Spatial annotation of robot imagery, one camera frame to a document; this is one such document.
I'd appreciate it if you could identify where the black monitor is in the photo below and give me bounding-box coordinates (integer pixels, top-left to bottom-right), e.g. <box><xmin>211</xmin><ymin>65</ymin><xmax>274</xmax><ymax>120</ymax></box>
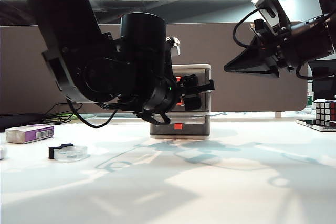
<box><xmin>307</xmin><ymin>60</ymin><xmax>336</xmax><ymax>101</ymax></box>

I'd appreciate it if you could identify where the purple white tissue pack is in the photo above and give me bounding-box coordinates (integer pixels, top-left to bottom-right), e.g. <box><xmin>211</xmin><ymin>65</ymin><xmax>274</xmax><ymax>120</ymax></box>
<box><xmin>5</xmin><ymin>125</ymin><xmax>55</xmax><ymax>144</ymax></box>

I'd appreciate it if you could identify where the black right camera cable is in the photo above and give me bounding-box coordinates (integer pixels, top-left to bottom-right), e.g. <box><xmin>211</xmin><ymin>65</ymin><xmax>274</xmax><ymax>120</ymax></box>
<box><xmin>232</xmin><ymin>7</ymin><xmax>264</xmax><ymax>49</ymax></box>

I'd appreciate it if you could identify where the brown desk partition panel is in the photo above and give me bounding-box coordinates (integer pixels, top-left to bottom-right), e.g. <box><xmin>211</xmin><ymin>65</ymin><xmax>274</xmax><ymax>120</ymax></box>
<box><xmin>0</xmin><ymin>22</ymin><xmax>308</xmax><ymax>116</ymax></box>

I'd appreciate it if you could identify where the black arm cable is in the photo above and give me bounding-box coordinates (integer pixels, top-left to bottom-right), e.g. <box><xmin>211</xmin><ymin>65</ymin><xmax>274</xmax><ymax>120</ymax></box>
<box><xmin>66</xmin><ymin>98</ymin><xmax>119</xmax><ymax>129</ymax></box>
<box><xmin>296</xmin><ymin>61</ymin><xmax>316</xmax><ymax>80</ymax></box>

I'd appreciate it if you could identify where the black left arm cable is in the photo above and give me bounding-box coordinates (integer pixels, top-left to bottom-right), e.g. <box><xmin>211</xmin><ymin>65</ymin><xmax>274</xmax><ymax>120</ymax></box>
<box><xmin>66</xmin><ymin>98</ymin><xmax>119</xmax><ymax>129</ymax></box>

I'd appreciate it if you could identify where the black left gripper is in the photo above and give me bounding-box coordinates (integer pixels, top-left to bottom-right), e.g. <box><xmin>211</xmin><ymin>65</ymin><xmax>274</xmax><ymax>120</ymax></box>
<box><xmin>172</xmin><ymin>74</ymin><xmax>215</xmax><ymax>112</ymax></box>

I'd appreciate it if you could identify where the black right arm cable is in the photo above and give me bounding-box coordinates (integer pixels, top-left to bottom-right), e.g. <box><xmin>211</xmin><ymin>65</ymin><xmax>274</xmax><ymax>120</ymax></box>
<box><xmin>296</xmin><ymin>61</ymin><xmax>316</xmax><ymax>80</ymax></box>

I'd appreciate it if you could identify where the black rubik's cube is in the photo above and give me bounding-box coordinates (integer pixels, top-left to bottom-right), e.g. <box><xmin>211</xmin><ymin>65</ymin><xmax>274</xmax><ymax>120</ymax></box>
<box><xmin>314</xmin><ymin>100</ymin><xmax>336</xmax><ymax>128</ymax></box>

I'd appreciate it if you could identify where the clear bottle with green label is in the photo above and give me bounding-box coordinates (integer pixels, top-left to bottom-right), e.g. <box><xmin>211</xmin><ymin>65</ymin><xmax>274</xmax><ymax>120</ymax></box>
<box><xmin>306</xmin><ymin>77</ymin><xmax>315</xmax><ymax>109</ymax></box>

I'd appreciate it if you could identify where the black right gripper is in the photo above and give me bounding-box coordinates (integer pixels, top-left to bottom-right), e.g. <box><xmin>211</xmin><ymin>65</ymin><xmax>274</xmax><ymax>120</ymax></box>
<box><xmin>224</xmin><ymin>19</ymin><xmax>295</xmax><ymax>78</ymax></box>

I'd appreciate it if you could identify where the white flat tablet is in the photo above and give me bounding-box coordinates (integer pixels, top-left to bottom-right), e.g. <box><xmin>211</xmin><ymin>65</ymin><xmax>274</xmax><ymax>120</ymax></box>
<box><xmin>295</xmin><ymin>119</ymin><xmax>336</xmax><ymax>133</ymax></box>

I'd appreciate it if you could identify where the white plastic drawer cabinet frame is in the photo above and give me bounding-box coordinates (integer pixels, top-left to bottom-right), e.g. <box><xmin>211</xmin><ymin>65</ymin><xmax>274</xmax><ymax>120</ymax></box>
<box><xmin>149</xmin><ymin>63</ymin><xmax>212</xmax><ymax>141</ymax></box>

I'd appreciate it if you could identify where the transparent tape with black cutter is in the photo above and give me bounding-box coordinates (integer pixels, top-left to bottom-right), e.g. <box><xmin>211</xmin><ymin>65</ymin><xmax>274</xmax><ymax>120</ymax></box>
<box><xmin>48</xmin><ymin>143</ymin><xmax>89</xmax><ymax>163</ymax></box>

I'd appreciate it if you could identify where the black cable bundle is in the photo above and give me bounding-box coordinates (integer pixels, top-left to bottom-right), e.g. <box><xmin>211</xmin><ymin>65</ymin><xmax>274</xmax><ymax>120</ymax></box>
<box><xmin>39</xmin><ymin>102</ymin><xmax>84</xmax><ymax>125</ymax></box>

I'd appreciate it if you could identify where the smoky drawer with red handle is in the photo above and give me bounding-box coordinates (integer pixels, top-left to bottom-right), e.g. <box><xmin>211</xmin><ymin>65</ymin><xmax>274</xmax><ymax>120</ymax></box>
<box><xmin>150</xmin><ymin>115</ymin><xmax>210</xmax><ymax>136</ymax></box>
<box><xmin>176</xmin><ymin>92</ymin><xmax>210</xmax><ymax>112</ymax></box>
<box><xmin>172</xmin><ymin>69</ymin><xmax>210</xmax><ymax>91</ymax></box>

